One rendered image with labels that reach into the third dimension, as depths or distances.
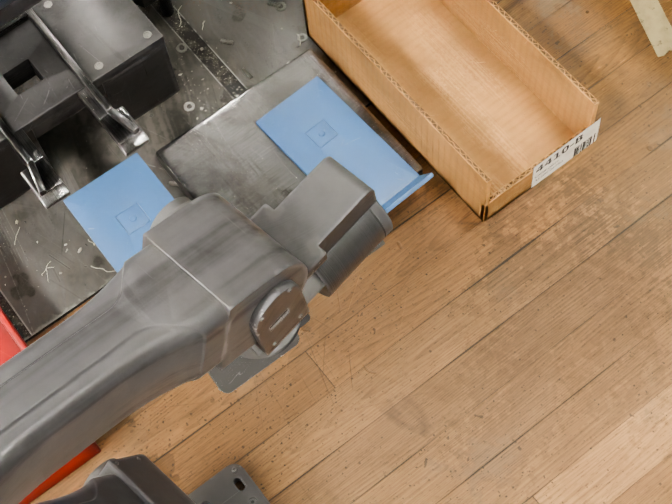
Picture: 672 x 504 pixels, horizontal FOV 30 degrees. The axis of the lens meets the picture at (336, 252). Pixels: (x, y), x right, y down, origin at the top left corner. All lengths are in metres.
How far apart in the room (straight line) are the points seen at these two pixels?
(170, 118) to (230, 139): 0.07
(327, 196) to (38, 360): 0.21
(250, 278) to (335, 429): 0.36
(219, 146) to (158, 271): 0.45
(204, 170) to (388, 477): 0.31
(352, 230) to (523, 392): 0.31
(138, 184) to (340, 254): 0.29
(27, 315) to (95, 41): 0.24
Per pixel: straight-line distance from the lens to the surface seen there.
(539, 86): 1.11
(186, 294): 0.65
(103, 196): 1.01
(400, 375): 1.02
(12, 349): 1.07
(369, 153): 1.07
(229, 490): 0.99
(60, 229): 1.11
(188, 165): 1.09
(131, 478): 0.84
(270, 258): 0.67
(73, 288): 1.08
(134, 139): 1.04
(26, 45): 1.11
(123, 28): 1.10
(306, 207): 0.74
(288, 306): 0.69
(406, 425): 1.00
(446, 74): 1.14
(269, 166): 1.08
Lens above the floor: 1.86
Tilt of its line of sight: 64 degrees down
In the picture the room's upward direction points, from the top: 8 degrees counter-clockwise
